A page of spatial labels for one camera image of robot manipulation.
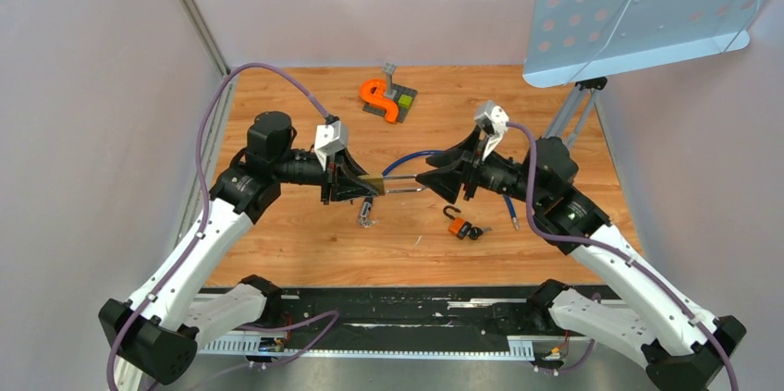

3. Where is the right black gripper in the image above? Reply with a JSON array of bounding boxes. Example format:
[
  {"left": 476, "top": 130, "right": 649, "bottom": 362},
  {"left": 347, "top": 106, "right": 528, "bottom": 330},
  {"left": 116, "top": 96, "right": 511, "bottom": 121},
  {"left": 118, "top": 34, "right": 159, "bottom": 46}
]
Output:
[{"left": 414, "top": 128, "right": 545, "bottom": 208}]

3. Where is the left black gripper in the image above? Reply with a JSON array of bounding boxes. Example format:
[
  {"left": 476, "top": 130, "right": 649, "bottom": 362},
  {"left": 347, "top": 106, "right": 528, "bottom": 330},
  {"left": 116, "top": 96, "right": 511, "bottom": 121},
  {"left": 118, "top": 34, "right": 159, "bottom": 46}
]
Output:
[{"left": 273, "top": 147, "right": 378, "bottom": 205}]

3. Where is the large brass padlock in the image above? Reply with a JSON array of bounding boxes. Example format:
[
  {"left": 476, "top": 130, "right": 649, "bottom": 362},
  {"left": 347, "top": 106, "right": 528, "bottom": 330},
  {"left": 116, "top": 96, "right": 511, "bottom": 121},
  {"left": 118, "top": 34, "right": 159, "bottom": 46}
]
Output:
[{"left": 357, "top": 174, "right": 427, "bottom": 197}]

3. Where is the orange small padlock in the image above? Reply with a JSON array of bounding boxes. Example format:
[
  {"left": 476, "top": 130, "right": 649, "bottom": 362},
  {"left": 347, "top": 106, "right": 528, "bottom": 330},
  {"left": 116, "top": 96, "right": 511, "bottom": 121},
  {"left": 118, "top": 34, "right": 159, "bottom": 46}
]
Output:
[{"left": 442, "top": 205, "right": 472, "bottom": 239}]

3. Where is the black key bunch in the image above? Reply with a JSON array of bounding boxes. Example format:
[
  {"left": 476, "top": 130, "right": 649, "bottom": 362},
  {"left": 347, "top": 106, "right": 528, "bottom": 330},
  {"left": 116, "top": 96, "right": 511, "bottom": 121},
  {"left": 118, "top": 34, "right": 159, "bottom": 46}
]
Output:
[{"left": 466, "top": 226, "right": 492, "bottom": 240}]

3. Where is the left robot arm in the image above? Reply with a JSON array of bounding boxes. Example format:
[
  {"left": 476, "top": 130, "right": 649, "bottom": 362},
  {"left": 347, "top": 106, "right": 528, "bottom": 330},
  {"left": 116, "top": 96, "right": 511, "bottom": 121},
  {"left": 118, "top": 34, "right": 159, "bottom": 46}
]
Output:
[{"left": 99, "top": 111, "right": 378, "bottom": 390}]

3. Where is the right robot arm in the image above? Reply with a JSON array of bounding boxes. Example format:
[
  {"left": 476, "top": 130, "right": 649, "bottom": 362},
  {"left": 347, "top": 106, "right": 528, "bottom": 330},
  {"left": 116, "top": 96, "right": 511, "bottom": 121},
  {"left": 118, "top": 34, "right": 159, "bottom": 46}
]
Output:
[{"left": 417, "top": 128, "right": 746, "bottom": 390}]

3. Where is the orange S-shaped toy base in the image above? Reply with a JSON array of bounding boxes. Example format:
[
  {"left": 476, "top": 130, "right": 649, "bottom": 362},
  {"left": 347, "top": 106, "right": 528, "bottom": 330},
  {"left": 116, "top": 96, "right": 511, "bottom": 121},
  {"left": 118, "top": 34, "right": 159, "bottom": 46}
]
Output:
[{"left": 359, "top": 63, "right": 418, "bottom": 124}]

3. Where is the perforated metal music stand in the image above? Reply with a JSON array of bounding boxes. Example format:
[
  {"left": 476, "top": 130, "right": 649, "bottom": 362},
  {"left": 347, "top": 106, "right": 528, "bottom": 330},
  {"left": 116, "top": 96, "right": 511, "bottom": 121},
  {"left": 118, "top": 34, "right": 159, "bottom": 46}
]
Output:
[{"left": 522, "top": 0, "right": 783, "bottom": 144}]

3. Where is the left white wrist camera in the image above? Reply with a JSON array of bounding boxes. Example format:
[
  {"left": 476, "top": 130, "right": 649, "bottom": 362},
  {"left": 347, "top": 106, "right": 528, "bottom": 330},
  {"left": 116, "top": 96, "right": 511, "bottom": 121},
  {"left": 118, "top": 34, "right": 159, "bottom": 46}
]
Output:
[{"left": 313, "top": 120, "right": 349, "bottom": 170}]

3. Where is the blue cable lock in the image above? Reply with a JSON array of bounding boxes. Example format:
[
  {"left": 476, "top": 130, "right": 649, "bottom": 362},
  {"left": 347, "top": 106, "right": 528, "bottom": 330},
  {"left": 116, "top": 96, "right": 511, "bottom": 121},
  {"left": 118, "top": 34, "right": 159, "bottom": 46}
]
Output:
[{"left": 358, "top": 150, "right": 521, "bottom": 231}]

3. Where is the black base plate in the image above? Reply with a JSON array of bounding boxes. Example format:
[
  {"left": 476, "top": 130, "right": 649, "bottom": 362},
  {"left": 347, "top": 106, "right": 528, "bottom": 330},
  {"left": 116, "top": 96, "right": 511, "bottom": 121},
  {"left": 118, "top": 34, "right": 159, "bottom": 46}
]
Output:
[{"left": 202, "top": 286, "right": 651, "bottom": 354}]

